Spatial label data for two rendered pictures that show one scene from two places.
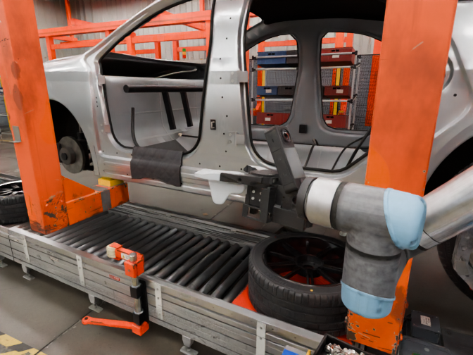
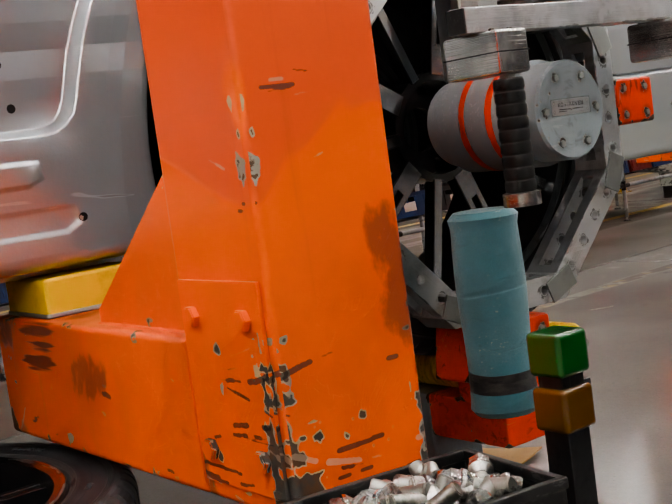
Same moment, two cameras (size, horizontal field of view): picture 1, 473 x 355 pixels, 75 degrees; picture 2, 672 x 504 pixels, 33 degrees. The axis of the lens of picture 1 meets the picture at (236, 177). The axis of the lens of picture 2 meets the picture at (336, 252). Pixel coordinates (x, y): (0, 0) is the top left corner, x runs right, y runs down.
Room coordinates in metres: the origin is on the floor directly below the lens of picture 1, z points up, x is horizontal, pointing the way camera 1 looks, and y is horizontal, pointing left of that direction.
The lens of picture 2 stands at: (0.42, 0.46, 0.85)
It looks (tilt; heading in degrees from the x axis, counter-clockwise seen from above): 6 degrees down; 296
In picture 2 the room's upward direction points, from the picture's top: 8 degrees counter-clockwise
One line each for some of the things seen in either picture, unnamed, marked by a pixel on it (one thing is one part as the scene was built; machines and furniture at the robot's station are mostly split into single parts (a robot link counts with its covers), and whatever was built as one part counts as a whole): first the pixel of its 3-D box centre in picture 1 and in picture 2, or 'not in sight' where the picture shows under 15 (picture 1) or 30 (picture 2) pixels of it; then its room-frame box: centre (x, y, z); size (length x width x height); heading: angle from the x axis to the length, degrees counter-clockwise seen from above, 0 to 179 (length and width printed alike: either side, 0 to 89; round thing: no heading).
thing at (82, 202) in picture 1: (91, 188); not in sight; (2.13, 1.05, 0.69); 0.52 x 0.17 x 0.35; 152
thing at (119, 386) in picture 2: not in sight; (134, 301); (1.24, -0.66, 0.69); 0.52 x 0.17 x 0.35; 152
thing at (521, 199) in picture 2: not in sight; (514, 138); (0.79, -0.81, 0.83); 0.04 x 0.04 x 0.16
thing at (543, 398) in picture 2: not in sight; (564, 406); (0.69, -0.52, 0.59); 0.04 x 0.04 x 0.04; 62
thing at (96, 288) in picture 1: (177, 274); not in sight; (1.90, 0.41, 0.14); 2.47 x 0.85 x 0.27; 62
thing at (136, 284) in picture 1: (137, 294); not in sight; (1.46, 0.55, 0.30); 0.09 x 0.05 x 0.50; 62
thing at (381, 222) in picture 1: (378, 215); not in sight; (0.41, -0.20, 1.21); 0.11 x 0.08 x 0.09; 52
